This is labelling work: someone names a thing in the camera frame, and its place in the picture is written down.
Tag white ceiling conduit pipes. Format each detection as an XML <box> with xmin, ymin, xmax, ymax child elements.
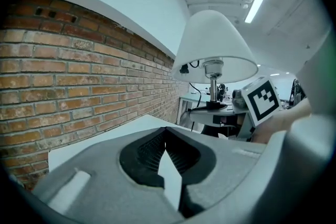
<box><xmin>184</xmin><ymin>0</ymin><xmax>253</xmax><ymax>10</ymax></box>

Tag white background desk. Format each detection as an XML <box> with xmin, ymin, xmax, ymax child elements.
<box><xmin>179</xmin><ymin>91</ymin><xmax>211</xmax><ymax>125</ymax></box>

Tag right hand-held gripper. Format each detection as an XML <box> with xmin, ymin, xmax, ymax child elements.
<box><xmin>233</xmin><ymin>76</ymin><xmax>281</xmax><ymax>141</ymax></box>

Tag white shade table lamp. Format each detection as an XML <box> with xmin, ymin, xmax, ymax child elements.
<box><xmin>172</xmin><ymin>9</ymin><xmax>259</xmax><ymax>124</ymax></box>

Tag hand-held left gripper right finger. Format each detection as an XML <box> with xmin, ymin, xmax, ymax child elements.
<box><xmin>165</xmin><ymin>126</ymin><xmax>267</xmax><ymax>220</ymax></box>

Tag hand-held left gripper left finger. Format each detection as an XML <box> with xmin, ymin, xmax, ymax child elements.
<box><xmin>31</xmin><ymin>126</ymin><xmax>182</xmax><ymax>224</ymax></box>

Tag person's right forearm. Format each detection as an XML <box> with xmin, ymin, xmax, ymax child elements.
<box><xmin>253</xmin><ymin>98</ymin><xmax>313</xmax><ymax>145</ymax></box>

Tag long ceiling light fixture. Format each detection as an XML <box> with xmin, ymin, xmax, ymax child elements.
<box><xmin>244</xmin><ymin>0</ymin><xmax>270</xmax><ymax>24</ymax></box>

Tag black lamp power cable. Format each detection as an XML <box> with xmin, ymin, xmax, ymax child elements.
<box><xmin>180</xmin><ymin>60</ymin><xmax>211</xmax><ymax>111</ymax></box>

